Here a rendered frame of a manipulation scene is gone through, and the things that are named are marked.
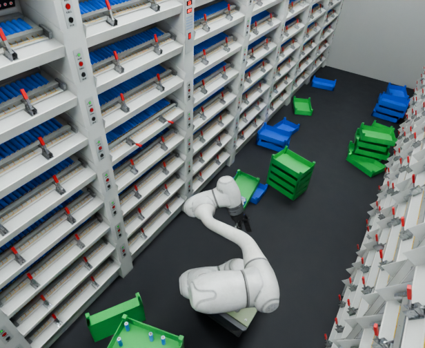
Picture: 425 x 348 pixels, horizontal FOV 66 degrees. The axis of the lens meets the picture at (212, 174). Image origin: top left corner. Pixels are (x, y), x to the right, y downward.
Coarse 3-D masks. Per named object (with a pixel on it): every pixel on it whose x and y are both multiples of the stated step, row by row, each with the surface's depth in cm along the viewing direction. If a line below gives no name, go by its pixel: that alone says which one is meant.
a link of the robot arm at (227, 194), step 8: (224, 176) 163; (224, 184) 158; (232, 184) 159; (216, 192) 162; (224, 192) 159; (232, 192) 159; (216, 200) 161; (224, 200) 161; (232, 200) 161; (240, 200) 165; (232, 208) 165
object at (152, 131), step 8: (168, 96) 199; (176, 104) 197; (184, 104) 196; (176, 112) 196; (144, 128) 180; (152, 128) 182; (160, 128) 186; (136, 136) 175; (144, 136) 177; (152, 136) 183; (112, 152) 164; (120, 152) 166; (128, 152) 170; (112, 160) 161; (120, 160) 168
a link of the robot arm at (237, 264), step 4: (228, 260) 178; (232, 260) 175; (236, 260) 174; (240, 260) 175; (224, 264) 177; (228, 264) 173; (232, 264) 172; (236, 264) 172; (240, 264) 173; (220, 268) 176; (224, 268) 175; (228, 268) 171; (232, 268) 171; (236, 268) 171; (240, 268) 171
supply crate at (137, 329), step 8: (128, 320) 153; (136, 320) 151; (120, 328) 150; (136, 328) 153; (144, 328) 153; (152, 328) 149; (120, 336) 150; (128, 336) 150; (136, 336) 151; (144, 336) 151; (160, 336) 151; (168, 336) 150; (176, 336) 147; (112, 344) 146; (128, 344) 148; (136, 344) 148; (144, 344) 148; (152, 344) 148; (160, 344) 149; (168, 344) 149; (176, 344) 149
